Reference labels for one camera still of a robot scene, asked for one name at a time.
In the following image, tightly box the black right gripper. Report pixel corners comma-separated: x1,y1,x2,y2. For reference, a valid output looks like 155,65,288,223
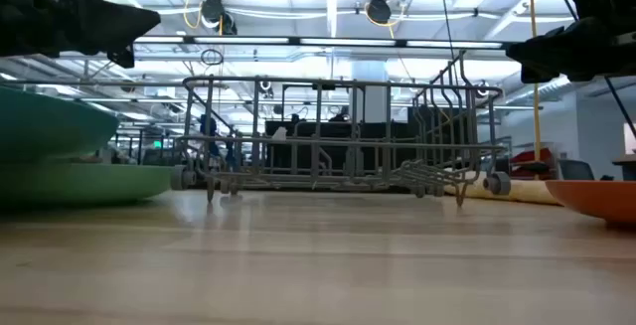
505,0,636,83

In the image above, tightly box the red plastic bin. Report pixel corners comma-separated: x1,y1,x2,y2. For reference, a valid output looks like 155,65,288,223
510,147,556,180

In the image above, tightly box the white building column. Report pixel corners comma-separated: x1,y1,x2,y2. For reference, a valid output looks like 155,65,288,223
351,60,390,123

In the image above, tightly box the teal plate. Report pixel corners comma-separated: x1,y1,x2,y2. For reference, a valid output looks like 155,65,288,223
0,84,120,165

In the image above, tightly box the black ceiling cable reel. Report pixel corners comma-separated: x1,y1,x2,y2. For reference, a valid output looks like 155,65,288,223
200,0,239,36
365,0,393,25

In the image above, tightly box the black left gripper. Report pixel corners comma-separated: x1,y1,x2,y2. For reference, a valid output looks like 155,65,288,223
0,0,162,70

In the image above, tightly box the long black cable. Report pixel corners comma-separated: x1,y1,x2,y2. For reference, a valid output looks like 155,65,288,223
546,0,636,140

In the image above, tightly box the orange plate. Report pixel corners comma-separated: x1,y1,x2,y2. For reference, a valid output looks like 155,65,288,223
545,179,636,226

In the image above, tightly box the grey wire dish rack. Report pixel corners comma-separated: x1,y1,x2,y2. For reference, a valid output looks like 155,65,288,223
170,51,512,209

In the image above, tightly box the yellow pole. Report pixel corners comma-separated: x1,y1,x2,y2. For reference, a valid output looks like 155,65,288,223
529,0,544,165

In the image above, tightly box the dark green plate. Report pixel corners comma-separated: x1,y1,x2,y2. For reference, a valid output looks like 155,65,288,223
0,162,175,208

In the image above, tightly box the blue office chair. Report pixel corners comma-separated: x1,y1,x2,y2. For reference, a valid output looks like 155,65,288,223
557,159,595,182

